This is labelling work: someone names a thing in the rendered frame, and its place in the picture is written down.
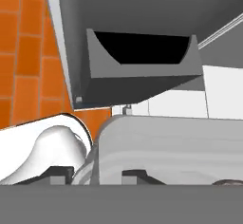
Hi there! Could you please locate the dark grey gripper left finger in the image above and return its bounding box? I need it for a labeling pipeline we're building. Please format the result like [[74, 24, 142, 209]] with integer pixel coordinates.
[[27, 165, 75, 186]]

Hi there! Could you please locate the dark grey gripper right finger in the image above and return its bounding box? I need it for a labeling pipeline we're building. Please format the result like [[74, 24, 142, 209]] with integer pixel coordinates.
[[121, 169, 167, 186]]

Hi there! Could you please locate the white rounded object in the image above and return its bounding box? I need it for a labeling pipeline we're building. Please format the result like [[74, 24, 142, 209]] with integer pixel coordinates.
[[0, 113, 95, 186]]

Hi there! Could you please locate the grey door shelf bin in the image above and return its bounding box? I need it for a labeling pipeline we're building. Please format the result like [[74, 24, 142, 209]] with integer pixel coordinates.
[[79, 28, 204, 105]]

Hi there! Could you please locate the white cupboard run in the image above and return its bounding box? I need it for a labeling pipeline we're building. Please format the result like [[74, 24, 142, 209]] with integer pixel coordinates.
[[111, 65, 243, 121]]

